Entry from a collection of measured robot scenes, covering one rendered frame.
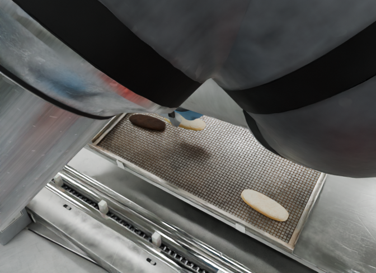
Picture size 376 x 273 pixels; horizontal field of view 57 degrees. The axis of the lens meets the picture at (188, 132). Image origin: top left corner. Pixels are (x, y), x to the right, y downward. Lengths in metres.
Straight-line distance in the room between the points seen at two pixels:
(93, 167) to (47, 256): 0.24
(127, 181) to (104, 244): 0.20
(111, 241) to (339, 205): 0.44
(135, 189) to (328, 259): 0.43
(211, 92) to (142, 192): 0.55
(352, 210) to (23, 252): 0.65
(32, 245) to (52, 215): 0.07
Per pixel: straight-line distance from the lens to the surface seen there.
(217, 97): 0.28
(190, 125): 0.75
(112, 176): 0.86
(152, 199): 0.80
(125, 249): 0.69
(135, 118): 0.86
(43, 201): 0.80
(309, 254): 0.68
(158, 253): 0.69
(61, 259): 0.76
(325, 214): 0.72
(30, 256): 0.78
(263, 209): 0.69
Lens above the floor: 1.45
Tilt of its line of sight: 41 degrees down
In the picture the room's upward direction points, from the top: straight up
